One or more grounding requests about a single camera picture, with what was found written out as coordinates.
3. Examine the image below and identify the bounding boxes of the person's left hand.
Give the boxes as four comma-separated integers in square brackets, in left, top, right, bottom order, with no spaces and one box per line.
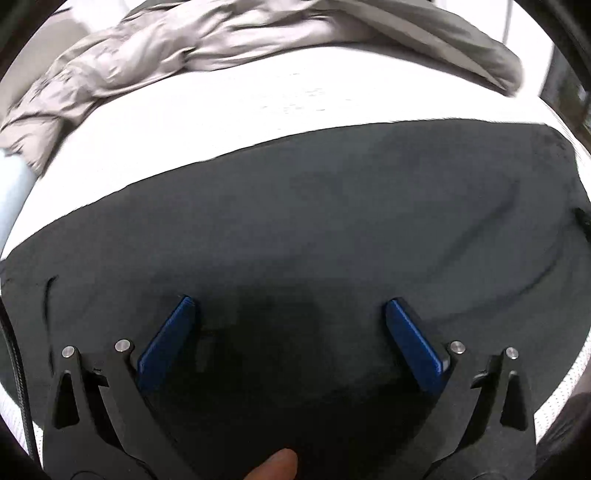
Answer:
[244,449,299,480]

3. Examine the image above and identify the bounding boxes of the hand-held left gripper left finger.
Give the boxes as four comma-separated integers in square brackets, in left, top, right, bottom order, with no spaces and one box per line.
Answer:
[41,294,200,480]

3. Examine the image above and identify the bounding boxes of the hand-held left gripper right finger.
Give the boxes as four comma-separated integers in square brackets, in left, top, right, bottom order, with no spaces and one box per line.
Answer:
[385,298,539,480]

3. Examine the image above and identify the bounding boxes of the black cable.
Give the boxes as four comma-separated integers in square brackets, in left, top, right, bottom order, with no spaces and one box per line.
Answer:
[0,307,43,462]

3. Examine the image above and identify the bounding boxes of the light blue cloth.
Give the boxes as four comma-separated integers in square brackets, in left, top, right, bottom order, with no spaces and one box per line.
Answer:
[0,150,36,250]

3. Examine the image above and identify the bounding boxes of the black pants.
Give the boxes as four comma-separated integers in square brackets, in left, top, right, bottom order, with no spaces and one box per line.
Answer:
[0,121,591,480]

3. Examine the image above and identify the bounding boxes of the grey puffer jacket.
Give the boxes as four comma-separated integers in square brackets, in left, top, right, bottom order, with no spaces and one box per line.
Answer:
[0,0,525,178]

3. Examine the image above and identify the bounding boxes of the white mattress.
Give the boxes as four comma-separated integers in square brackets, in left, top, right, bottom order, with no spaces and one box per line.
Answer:
[0,37,591,462]

